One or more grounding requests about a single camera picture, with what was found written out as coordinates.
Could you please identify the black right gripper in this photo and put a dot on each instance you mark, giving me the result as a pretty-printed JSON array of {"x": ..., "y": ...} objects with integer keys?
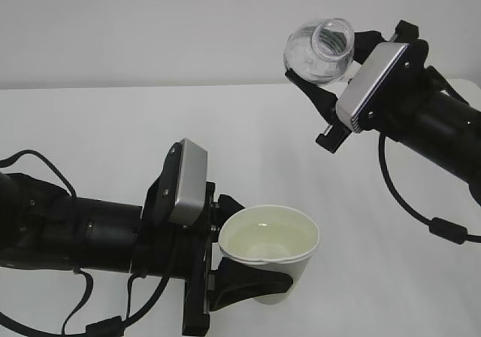
[{"x": 325, "y": 101}]

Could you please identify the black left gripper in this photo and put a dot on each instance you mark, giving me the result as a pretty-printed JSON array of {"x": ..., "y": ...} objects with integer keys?
[{"x": 172, "y": 251}]

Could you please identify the clear water bottle green label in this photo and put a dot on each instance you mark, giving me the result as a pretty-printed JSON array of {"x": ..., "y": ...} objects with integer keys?
[{"x": 320, "y": 51}]

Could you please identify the white paper cup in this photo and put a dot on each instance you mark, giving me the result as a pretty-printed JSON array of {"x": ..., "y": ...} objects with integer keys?
[{"x": 272, "y": 238}]

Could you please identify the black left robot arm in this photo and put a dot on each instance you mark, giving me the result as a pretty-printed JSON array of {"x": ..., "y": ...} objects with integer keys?
[{"x": 44, "y": 227}]

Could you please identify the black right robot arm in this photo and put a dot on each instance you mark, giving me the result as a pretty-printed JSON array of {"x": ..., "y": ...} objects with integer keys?
[{"x": 420, "y": 109}]

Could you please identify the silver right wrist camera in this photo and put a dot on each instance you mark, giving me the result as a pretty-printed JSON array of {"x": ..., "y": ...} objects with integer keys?
[{"x": 367, "y": 80}]

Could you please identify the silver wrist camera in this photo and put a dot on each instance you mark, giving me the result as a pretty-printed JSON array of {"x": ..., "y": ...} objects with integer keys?
[
  {"x": 367, "y": 80},
  {"x": 177, "y": 195}
]

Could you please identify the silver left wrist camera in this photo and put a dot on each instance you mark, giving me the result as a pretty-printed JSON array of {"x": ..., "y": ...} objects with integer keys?
[{"x": 177, "y": 195}]

